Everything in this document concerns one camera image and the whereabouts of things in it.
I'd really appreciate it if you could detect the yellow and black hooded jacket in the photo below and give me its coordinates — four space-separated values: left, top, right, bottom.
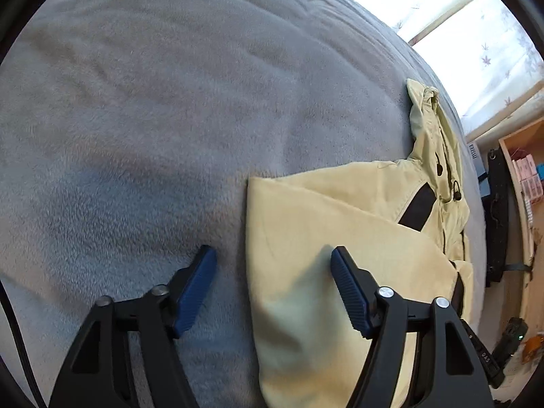
246 78 474 408

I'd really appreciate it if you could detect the white and blue box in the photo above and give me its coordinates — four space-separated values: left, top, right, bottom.
466 142 489 188

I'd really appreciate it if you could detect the black cable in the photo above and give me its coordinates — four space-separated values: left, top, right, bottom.
0 280 45 408

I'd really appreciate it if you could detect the orange object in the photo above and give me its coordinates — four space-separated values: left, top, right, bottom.
521 336 544 364

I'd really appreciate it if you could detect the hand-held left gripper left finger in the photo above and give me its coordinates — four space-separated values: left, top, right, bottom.
49 244 218 408

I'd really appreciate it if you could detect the blue-grey fleece bed blanket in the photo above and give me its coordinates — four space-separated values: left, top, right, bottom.
0 0 487 408

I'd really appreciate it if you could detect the long black bag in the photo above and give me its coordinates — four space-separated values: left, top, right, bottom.
484 148 532 287

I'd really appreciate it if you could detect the dark device with green light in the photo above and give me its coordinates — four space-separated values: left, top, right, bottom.
493 318 529 366

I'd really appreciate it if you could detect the white leaf print curtain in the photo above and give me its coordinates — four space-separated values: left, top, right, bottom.
297 0 544 137

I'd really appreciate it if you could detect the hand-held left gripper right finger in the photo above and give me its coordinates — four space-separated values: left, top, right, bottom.
330 245 496 408

